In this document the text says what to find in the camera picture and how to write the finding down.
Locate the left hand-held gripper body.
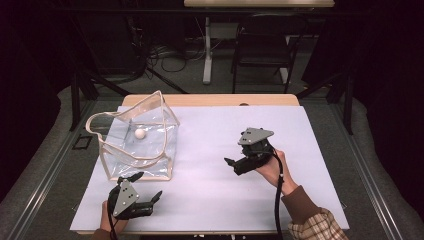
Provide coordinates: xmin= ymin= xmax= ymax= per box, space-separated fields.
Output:
xmin=107 ymin=177 xmax=154 ymax=220

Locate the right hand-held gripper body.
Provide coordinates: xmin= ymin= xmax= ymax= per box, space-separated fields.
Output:
xmin=237 ymin=127 xmax=276 ymax=170

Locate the transparent bag with beige trim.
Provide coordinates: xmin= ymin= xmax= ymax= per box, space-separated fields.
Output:
xmin=85 ymin=90 xmax=181 ymax=182

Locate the person's left hand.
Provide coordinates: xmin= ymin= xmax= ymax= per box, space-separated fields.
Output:
xmin=99 ymin=199 xmax=129 ymax=234

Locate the person's right hand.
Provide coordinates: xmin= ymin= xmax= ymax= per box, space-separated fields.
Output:
xmin=254 ymin=149 xmax=298 ymax=197

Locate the white table sheet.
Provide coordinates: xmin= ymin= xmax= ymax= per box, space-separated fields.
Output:
xmin=69 ymin=105 xmax=350 ymax=233

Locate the black chair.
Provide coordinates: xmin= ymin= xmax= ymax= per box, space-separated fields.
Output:
xmin=231 ymin=14 xmax=308 ymax=94

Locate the black metal stand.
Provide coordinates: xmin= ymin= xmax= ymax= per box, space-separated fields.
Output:
xmin=68 ymin=66 xmax=131 ymax=132
xmin=296 ymin=71 xmax=355 ymax=135

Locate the white-legged desk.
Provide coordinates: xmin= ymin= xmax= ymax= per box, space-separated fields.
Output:
xmin=183 ymin=0 xmax=335 ymax=85

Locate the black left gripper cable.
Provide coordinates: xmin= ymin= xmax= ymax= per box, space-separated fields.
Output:
xmin=107 ymin=199 xmax=119 ymax=240

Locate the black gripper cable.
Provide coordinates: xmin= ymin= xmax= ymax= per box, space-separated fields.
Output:
xmin=264 ymin=148 xmax=286 ymax=240
xmin=107 ymin=199 xmax=119 ymax=240

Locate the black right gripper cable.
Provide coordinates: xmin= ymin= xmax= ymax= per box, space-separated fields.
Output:
xmin=264 ymin=148 xmax=286 ymax=240

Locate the black floor socket frame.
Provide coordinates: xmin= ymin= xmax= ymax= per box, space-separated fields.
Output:
xmin=72 ymin=134 xmax=93 ymax=151

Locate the metal floor rail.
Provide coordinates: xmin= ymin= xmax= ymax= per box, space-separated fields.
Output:
xmin=6 ymin=99 xmax=98 ymax=240
xmin=333 ymin=103 xmax=405 ymax=240

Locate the bundle of floor cables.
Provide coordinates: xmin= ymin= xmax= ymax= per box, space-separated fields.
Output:
xmin=146 ymin=39 xmax=208 ymax=74

